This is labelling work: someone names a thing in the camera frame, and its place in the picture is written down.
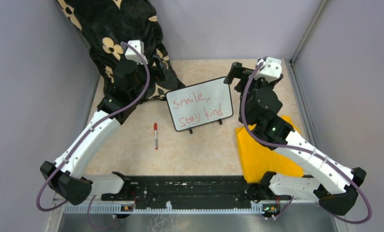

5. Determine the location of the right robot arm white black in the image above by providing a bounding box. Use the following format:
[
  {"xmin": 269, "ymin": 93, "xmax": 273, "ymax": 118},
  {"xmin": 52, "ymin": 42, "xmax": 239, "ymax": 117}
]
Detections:
[{"xmin": 224, "ymin": 59, "xmax": 366, "ymax": 216}]

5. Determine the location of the white whiteboard black frame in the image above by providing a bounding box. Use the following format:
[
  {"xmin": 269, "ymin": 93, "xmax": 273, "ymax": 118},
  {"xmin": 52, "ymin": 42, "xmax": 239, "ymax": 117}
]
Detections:
[{"xmin": 165, "ymin": 77, "xmax": 234, "ymax": 132}]

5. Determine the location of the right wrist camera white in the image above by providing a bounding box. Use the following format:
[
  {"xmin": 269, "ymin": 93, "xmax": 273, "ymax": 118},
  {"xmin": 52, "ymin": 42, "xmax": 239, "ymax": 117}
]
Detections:
[{"xmin": 254, "ymin": 57, "xmax": 282, "ymax": 82}]

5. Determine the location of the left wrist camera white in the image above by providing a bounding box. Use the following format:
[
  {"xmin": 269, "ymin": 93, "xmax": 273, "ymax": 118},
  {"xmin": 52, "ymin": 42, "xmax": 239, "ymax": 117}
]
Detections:
[{"xmin": 122, "ymin": 40, "xmax": 146, "ymax": 64}]

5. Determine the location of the red white marker pen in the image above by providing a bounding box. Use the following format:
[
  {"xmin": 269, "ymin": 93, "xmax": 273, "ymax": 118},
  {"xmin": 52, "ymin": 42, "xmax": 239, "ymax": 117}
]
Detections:
[{"xmin": 153, "ymin": 123, "xmax": 158, "ymax": 150}]

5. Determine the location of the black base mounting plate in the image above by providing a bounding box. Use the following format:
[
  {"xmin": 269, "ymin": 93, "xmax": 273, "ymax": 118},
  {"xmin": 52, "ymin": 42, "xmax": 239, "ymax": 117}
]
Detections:
[{"xmin": 71, "ymin": 175, "xmax": 292, "ymax": 211}]

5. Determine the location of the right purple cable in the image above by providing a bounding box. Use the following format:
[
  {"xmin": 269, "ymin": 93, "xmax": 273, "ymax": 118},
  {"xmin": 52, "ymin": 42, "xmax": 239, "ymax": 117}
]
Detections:
[{"xmin": 240, "ymin": 58, "xmax": 373, "ymax": 225}]

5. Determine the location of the yellow folded garment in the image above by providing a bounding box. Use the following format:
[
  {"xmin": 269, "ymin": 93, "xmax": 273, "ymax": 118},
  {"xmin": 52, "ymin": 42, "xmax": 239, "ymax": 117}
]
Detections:
[{"xmin": 235, "ymin": 127, "xmax": 305, "ymax": 184}]

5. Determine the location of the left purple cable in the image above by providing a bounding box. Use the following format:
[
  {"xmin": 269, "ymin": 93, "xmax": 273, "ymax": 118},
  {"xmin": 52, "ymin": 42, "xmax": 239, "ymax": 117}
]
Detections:
[{"xmin": 35, "ymin": 41, "xmax": 151, "ymax": 231}]

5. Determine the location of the aluminium frame rail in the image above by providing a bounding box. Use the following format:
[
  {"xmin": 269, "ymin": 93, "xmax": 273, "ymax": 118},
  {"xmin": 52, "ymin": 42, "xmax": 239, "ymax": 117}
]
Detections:
[{"xmin": 52, "ymin": 181, "xmax": 345, "ymax": 215}]

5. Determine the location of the purple cable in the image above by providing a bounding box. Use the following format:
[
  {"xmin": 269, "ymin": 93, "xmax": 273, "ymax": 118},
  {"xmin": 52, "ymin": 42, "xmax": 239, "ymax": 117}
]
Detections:
[
  {"xmin": 240, "ymin": 58, "xmax": 373, "ymax": 225},
  {"xmin": 35, "ymin": 41, "xmax": 151, "ymax": 231}
]

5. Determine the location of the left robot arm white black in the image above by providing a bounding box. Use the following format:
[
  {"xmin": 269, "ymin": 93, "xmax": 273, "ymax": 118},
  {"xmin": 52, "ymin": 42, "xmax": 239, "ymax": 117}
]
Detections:
[{"xmin": 36, "ymin": 54, "xmax": 171, "ymax": 212}]

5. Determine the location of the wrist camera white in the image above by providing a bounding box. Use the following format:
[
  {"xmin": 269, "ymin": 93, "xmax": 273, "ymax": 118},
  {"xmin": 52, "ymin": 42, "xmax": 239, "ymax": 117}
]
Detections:
[
  {"xmin": 254, "ymin": 57, "xmax": 282, "ymax": 82},
  {"xmin": 122, "ymin": 40, "xmax": 146, "ymax": 64}
]

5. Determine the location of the black floral blanket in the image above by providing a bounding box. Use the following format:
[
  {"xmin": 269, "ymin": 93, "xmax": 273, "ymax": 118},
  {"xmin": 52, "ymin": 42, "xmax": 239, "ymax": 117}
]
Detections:
[{"xmin": 57, "ymin": 0, "xmax": 185, "ymax": 102}]

